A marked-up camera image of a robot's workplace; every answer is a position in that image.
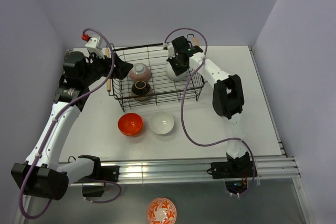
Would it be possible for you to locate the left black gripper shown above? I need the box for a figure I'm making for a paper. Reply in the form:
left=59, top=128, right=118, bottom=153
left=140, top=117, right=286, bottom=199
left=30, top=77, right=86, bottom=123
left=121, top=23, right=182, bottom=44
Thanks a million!
left=81, top=50, right=133, bottom=86

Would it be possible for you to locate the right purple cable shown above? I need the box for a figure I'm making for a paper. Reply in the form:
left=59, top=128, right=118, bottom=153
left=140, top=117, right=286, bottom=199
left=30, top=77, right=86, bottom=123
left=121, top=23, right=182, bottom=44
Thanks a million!
left=163, top=27, right=256, bottom=196

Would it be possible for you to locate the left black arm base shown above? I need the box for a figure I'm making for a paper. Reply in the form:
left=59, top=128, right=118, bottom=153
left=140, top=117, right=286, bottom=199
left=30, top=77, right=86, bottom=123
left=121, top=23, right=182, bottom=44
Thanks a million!
left=75, top=165, right=122, bottom=202

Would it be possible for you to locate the brown bowl beige inside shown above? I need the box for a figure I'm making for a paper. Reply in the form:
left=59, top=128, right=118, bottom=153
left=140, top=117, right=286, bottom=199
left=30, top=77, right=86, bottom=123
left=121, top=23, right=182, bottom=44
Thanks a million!
left=131, top=80, right=152, bottom=97

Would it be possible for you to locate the purple cable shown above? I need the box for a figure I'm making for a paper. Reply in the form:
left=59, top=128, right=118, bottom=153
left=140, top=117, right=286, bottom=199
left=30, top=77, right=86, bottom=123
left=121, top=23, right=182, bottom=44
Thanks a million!
left=163, top=27, right=256, bottom=196
left=18, top=27, right=122, bottom=220

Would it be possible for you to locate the grey white bowl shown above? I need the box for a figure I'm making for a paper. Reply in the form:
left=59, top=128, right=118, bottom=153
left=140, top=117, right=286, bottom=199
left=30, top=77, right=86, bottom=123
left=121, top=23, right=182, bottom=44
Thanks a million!
left=165, top=63, right=190, bottom=82

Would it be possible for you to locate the black white patterned bowl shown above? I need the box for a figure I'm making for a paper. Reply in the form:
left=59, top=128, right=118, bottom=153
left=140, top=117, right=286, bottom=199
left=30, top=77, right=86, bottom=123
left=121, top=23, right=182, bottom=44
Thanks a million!
left=129, top=63, right=151, bottom=82

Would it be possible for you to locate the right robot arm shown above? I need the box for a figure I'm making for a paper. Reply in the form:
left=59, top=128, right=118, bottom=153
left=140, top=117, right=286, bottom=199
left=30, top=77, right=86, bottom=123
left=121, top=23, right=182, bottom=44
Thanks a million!
left=163, top=36, right=257, bottom=178

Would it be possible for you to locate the orange white patterned bowl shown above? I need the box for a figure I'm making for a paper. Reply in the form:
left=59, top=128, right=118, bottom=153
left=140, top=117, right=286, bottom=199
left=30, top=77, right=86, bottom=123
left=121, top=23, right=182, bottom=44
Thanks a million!
left=146, top=197, right=177, bottom=224

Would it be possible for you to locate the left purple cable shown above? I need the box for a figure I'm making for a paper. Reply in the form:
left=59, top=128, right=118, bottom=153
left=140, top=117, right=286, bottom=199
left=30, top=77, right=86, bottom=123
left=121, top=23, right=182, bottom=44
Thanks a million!
left=18, top=27, right=122, bottom=220

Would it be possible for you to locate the black wire dish rack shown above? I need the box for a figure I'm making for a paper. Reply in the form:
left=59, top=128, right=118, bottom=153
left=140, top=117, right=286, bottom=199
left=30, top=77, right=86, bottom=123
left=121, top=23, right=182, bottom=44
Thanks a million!
left=108, top=43, right=193, bottom=111

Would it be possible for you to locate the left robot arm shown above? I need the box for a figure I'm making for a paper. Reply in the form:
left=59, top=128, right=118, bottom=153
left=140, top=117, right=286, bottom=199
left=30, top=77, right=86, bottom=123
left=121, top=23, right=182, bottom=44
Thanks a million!
left=11, top=51, right=133, bottom=200

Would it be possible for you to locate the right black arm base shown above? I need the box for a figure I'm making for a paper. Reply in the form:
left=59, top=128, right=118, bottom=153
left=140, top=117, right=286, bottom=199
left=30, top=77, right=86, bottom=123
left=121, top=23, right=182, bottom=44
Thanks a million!
left=206, top=161, right=258, bottom=195

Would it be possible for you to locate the aluminium mounting rail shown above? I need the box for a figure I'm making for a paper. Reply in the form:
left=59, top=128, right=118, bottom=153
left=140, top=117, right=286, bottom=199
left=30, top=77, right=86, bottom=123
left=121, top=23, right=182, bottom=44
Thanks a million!
left=57, top=157, right=301, bottom=188

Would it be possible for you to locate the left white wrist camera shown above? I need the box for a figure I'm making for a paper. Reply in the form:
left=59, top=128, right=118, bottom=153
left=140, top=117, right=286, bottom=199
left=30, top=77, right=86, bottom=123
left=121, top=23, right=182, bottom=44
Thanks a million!
left=85, top=35, right=104, bottom=59

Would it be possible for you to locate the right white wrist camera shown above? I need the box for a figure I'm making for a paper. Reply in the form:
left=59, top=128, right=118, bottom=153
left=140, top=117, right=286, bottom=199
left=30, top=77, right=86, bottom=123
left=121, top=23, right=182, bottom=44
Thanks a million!
left=163, top=42, right=175, bottom=59

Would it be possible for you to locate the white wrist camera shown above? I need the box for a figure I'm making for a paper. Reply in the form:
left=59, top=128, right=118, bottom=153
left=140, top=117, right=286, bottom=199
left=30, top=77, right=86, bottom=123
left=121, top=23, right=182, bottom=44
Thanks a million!
left=85, top=35, right=104, bottom=59
left=163, top=42, right=175, bottom=59

